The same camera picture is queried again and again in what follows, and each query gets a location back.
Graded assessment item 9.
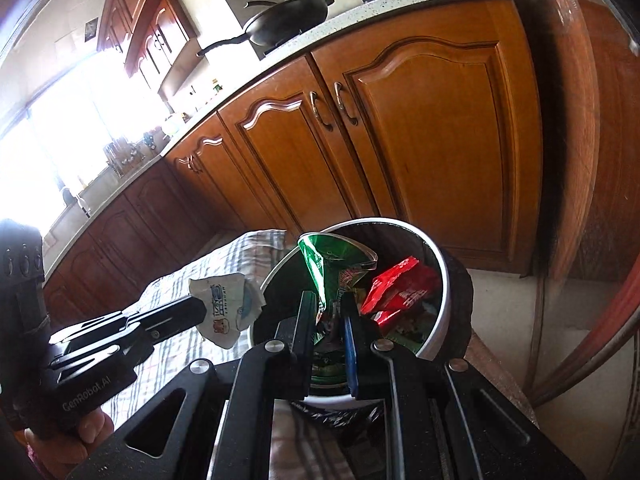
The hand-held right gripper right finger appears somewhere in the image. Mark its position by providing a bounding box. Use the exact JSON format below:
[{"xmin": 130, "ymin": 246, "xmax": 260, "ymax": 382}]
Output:
[{"xmin": 341, "ymin": 300, "xmax": 586, "ymax": 480}]

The person's left hand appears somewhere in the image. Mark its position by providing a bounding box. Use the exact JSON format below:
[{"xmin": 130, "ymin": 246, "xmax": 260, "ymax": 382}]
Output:
[{"xmin": 24, "ymin": 402, "xmax": 116, "ymax": 480}]

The white rimmed black trash bin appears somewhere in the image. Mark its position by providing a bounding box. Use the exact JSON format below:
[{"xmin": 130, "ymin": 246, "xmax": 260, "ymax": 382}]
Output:
[{"xmin": 248, "ymin": 217, "xmax": 452, "ymax": 409}]

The white jar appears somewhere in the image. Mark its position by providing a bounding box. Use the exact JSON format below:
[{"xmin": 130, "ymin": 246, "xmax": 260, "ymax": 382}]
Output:
[{"xmin": 162, "ymin": 112, "xmax": 189, "ymax": 137}]

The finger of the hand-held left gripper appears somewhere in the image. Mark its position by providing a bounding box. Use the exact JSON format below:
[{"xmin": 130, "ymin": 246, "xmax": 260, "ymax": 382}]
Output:
[
  {"xmin": 55, "ymin": 300, "xmax": 209, "ymax": 377},
  {"xmin": 49, "ymin": 295, "xmax": 202, "ymax": 354}
]

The green snack packet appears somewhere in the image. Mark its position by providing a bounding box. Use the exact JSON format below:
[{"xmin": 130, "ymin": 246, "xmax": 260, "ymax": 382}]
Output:
[{"xmin": 298, "ymin": 232, "xmax": 379, "ymax": 392}]

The white printed wrapper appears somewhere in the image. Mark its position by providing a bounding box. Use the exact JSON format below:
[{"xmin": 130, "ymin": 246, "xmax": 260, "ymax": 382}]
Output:
[{"xmin": 188, "ymin": 272, "xmax": 267, "ymax": 350}]

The red snack packet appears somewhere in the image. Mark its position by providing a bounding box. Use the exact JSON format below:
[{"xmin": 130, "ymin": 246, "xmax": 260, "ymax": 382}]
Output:
[{"xmin": 360, "ymin": 256, "xmax": 444, "ymax": 336}]

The utensil rack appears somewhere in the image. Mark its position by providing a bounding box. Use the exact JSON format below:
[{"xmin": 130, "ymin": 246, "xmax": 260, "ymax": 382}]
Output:
[{"xmin": 102, "ymin": 136, "xmax": 147, "ymax": 177}]

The wooden cabinet door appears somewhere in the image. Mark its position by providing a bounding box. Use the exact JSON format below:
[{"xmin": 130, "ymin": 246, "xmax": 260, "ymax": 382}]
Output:
[
  {"xmin": 42, "ymin": 227, "xmax": 151, "ymax": 333},
  {"xmin": 164, "ymin": 112, "xmax": 302, "ymax": 242},
  {"xmin": 217, "ymin": 55, "xmax": 382, "ymax": 242},
  {"xmin": 311, "ymin": 0, "xmax": 544, "ymax": 274},
  {"xmin": 115, "ymin": 152, "xmax": 223, "ymax": 263}
]

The black wok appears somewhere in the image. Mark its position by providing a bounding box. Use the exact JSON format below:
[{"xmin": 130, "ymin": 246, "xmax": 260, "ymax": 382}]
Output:
[{"xmin": 196, "ymin": 0, "xmax": 335, "ymax": 58}]

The plaid cloth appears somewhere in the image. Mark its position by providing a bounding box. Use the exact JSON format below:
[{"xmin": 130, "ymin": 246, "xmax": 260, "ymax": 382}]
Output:
[{"xmin": 107, "ymin": 229, "xmax": 392, "ymax": 480}]

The wooden wall cabinet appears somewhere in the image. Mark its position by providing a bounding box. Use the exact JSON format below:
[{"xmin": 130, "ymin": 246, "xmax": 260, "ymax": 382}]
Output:
[{"xmin": 97, "ymin": 0, "xmax": 199, "ymax": 92}]

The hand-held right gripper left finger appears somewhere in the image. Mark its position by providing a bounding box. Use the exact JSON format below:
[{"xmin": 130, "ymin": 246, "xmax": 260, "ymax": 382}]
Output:
[{"xmin": 67, "ymin": 290, "xmax": 321, "ymax": 480}]

